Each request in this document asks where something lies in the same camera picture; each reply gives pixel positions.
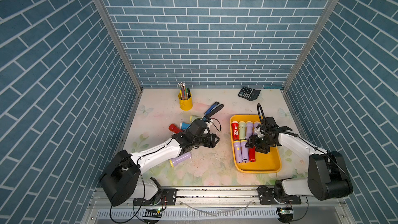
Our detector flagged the purple flashlight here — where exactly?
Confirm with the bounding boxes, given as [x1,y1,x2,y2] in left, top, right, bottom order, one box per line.
[240,140,249,163]
[169,152,192,168]
[246,121,254,140]
[233,140,243,164]
[253,121,261,136]

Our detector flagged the green flashlight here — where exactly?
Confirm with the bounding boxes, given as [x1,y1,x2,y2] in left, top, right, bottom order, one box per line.
[238,121,246,140]

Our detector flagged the yellow plastic storage tray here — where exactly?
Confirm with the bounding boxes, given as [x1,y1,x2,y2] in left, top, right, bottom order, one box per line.
[230,115,282,174]

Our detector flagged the red flashlight with white logo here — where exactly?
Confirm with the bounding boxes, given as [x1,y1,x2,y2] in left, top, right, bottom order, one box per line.
[231,121,240,141]

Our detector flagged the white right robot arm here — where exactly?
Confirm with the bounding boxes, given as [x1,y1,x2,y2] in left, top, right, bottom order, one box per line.
[247,118,353,204]

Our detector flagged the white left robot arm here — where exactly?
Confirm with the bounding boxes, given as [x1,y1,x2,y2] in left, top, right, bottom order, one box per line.
[98,119,220,206]

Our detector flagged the blue flashlight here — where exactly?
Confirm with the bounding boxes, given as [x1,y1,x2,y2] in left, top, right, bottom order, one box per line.
[179,122,191,130]

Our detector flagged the green flashlight horizontal top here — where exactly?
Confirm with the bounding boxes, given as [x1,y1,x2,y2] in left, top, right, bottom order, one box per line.
[190,115,203,122]

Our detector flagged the yellow pen holder cup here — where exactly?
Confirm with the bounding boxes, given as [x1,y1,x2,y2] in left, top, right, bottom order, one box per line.
[178,93,193,111]

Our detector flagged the blue black stapler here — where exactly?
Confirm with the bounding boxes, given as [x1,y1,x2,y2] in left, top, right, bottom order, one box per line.
[204,102,224,117]

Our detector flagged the black desk calculator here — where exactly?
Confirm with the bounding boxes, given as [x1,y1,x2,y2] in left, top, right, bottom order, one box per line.
[238,87,261,101]

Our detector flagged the pens in cup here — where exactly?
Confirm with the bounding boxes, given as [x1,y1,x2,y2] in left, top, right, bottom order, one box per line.
[178,82,191,101]

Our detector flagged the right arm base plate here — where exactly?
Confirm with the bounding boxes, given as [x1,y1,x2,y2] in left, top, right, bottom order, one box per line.
[257,186,302,205]

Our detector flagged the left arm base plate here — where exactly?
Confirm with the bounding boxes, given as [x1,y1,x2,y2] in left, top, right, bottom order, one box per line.
[133,188,177,206]

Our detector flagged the aluminium front rail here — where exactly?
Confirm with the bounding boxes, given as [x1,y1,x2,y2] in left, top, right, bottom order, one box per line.
[82,186,354,224]

